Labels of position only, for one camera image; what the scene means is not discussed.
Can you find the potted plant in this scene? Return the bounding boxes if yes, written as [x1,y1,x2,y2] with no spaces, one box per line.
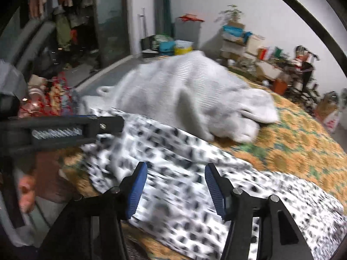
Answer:
[217,5,244,23]

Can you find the red floral cloth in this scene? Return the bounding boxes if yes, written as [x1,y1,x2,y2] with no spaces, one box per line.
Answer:
[22,72,79,114]

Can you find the teal box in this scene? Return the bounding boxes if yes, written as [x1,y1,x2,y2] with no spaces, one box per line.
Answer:
[159,41,175,53]

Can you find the brown cardboard box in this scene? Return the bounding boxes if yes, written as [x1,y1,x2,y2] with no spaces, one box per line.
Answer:
[316,91,340,122]

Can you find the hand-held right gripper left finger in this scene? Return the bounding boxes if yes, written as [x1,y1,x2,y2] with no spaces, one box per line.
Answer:
[38,161,148,260]

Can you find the sunflower print bedspread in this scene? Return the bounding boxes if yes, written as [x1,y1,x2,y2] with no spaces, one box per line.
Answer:
[58,70,347,260]

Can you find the white black spotted garment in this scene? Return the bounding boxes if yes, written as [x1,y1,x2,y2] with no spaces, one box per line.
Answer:
[58,108,345,260]

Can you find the person's left hand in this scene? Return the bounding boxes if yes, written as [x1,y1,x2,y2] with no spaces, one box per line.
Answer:
[18,173,38,214]

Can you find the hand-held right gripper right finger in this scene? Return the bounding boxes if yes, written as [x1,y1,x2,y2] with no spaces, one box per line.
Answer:
[205,162,315,260]

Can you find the grey knit sweater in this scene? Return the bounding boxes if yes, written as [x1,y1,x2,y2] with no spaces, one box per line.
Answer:
[81,50,280,144]

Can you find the yellow box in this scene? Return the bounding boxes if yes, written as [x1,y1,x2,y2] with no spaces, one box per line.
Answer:
[175,40,194,56]

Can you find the white red bag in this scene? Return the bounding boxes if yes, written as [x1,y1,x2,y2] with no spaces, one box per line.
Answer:
[325,111,340,134]

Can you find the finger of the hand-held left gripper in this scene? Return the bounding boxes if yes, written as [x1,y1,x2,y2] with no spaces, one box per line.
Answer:
[8,115,125,156]

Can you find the grey-green curtain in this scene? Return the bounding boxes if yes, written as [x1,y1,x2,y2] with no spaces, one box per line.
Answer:
[154,0,174,37]

